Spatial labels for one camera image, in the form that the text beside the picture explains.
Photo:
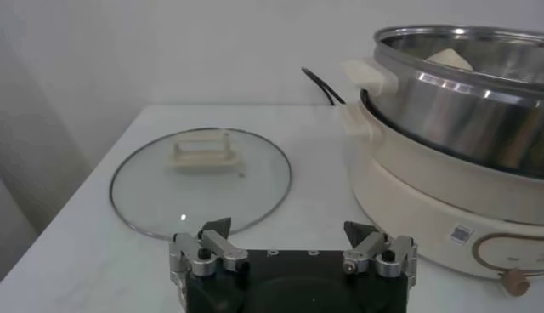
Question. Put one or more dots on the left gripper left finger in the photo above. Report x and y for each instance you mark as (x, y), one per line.
(187, 255)

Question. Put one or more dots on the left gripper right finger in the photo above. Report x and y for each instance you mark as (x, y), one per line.
(395, 259)

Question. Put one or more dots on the glass pot lid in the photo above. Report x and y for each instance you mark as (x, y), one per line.
(149, 200)

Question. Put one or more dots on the white steamed baozi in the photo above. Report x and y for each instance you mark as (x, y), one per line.
(450, 59)

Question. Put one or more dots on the stainless steel steamer insert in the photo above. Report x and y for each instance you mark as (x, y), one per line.
(446, 115)

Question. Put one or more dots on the cream electric cooker base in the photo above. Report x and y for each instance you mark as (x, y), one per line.
(425, 204)

